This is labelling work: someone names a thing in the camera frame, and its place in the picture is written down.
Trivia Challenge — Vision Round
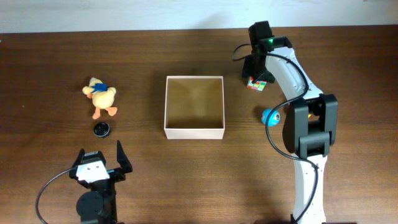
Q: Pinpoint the blue number ten ball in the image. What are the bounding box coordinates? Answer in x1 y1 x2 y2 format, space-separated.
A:
261 109 281 126

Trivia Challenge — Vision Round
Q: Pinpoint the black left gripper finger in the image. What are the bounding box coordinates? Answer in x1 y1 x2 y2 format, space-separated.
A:
72 149 85 168
116 140 132 173

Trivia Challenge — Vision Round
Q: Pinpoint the black round knob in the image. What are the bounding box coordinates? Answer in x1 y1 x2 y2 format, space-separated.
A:
93 122 111 138

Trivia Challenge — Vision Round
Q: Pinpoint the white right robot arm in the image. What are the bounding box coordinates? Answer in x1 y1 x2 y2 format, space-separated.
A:
242 21 338 223

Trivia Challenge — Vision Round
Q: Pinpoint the multicoloured puzzle cube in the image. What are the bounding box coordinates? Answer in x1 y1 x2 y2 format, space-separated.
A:
246 77 267 91

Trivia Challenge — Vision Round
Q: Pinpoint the pink open box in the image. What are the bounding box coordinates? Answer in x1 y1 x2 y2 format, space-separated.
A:
164 76 225 140

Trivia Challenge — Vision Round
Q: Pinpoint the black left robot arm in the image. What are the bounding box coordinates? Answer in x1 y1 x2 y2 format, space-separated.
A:
69 141 132 224

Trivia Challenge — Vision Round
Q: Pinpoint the yellow plush duck toy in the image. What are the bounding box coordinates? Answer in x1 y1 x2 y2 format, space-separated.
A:
82 77 118 119

